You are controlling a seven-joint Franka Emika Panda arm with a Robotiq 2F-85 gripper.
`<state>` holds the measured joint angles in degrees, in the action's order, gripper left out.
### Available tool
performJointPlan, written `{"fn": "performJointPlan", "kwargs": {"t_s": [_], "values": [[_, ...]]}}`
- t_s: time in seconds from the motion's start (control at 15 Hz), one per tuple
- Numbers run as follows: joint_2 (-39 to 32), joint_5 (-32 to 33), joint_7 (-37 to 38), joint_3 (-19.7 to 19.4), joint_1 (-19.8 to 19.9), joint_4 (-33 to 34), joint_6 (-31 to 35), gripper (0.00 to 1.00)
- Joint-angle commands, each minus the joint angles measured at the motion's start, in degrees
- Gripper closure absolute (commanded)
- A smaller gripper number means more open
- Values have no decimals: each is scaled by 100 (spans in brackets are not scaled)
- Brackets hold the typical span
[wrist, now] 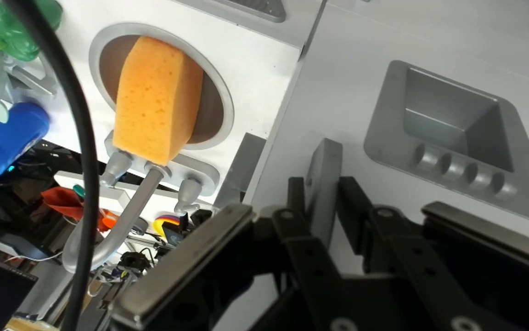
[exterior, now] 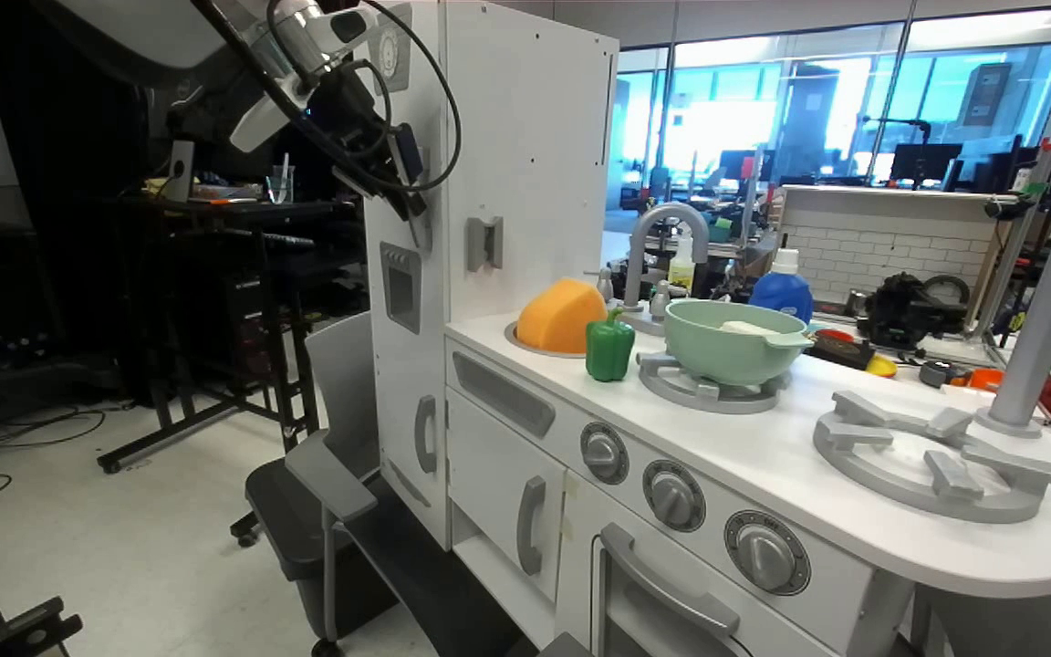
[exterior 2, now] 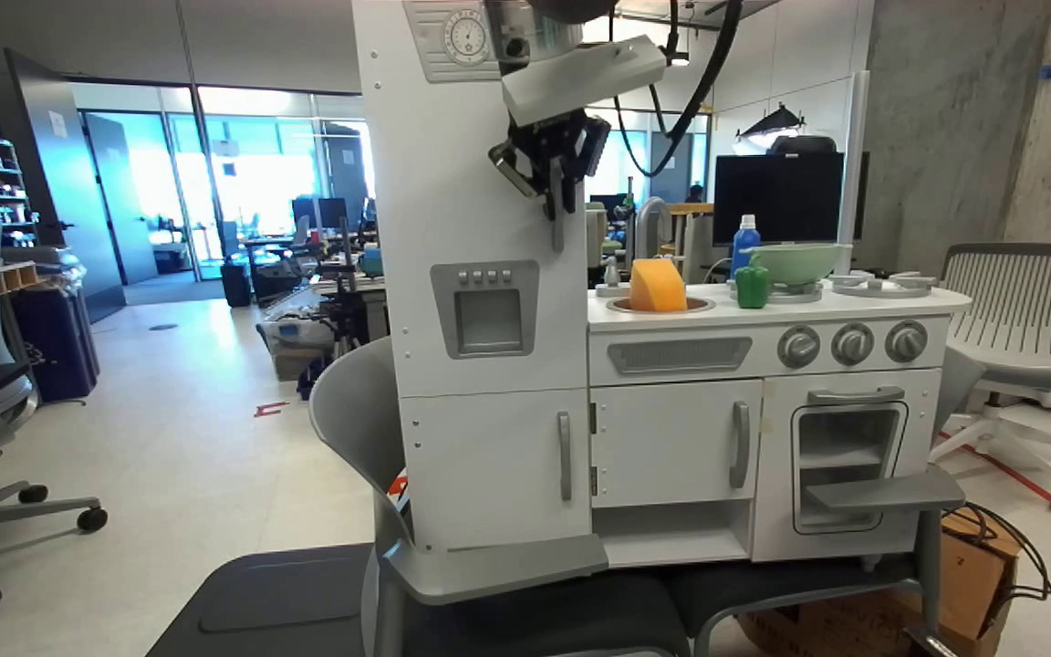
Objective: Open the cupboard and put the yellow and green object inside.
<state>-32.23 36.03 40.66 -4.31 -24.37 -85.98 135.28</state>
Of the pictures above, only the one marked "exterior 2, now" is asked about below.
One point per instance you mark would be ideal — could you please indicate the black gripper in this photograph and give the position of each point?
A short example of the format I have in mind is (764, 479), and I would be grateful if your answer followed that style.
(563, 147)

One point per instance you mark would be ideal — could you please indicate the white tall cupboard door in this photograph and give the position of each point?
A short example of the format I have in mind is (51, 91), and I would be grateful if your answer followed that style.
(427, 183)

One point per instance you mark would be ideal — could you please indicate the yellow toy cheese wedge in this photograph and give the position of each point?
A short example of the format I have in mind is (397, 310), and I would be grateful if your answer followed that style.
(659, 284)

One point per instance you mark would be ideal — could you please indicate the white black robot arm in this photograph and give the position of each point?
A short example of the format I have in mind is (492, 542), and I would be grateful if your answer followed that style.
(584, 77)

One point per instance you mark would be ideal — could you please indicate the grey toy faucet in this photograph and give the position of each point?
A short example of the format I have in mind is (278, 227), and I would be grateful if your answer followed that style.
(648, 220)

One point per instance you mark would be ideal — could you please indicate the silver toy sink basin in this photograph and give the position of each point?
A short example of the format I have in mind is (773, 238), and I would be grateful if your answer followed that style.
(703, 302)

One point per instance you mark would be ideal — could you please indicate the blue bottle white cap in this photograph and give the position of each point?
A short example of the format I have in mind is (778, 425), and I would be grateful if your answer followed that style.
(747, 240)

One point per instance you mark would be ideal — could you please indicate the large black monitor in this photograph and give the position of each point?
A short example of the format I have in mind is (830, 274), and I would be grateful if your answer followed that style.
(782, 195)

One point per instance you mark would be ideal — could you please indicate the pale green colander bowl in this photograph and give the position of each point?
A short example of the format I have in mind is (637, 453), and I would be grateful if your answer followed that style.
(805, 265)

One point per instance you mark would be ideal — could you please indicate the white sink cabinet door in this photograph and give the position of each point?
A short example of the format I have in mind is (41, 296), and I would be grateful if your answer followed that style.
(672, 442)

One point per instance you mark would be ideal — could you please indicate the grey stove knob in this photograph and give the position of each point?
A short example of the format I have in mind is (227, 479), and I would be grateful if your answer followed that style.
(851, 345)
(799, 346)
(905, 340)

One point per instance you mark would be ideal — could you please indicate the white short fridge door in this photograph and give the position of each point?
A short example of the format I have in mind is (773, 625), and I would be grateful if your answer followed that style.
(474, 468)

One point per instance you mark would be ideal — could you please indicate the toy oven door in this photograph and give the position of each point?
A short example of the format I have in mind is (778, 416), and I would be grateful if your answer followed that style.
(854, 396)

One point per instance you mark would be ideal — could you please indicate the white toy kitchen unit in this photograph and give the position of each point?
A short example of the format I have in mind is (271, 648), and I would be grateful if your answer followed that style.
(770, 485)

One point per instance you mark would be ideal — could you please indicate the white mesh office chair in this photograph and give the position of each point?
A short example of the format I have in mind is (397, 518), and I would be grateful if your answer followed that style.
(1024, 315)

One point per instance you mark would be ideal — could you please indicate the dark blue suitcase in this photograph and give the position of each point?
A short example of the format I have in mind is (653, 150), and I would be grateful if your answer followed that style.
(51, 340)

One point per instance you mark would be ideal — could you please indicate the brown cardboard box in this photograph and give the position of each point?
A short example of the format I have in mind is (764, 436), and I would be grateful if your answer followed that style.
(969, 570)

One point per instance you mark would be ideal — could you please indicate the black fish-shaped wall item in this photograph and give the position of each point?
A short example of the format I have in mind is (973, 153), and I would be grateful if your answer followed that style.
(773, 118)

